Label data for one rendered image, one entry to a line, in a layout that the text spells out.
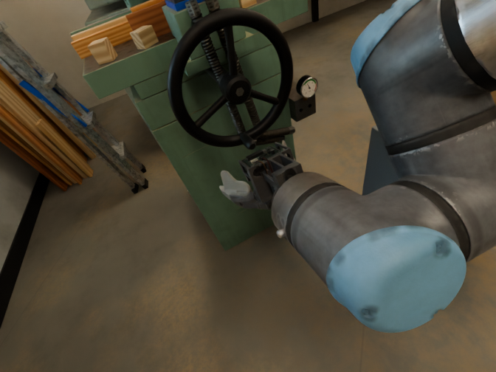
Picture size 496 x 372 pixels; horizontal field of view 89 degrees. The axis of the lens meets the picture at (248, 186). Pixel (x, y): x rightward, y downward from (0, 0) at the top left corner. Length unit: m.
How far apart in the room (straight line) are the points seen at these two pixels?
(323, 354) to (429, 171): 0.88
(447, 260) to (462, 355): 0.93
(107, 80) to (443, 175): 0.67
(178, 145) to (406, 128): 0.66
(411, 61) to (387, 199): 0.11
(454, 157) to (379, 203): 0.07
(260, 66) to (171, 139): 0.34
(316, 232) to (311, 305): 0.88
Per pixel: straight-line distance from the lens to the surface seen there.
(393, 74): 0.27
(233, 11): 0.55
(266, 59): 0.82
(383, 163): 0.88
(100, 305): 1.48
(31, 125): 2.12
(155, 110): 0.76
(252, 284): 1.16
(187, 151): 0.83
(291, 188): 0.29
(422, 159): 0.28
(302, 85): 0.83
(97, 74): 0.72
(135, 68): 0.72
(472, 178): 0.28
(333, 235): 0.22
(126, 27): 0.86
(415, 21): 0.28
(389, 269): 0.20
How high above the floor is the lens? 1.06
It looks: 46 degrees down
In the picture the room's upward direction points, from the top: 19 degrees counter-clockwise
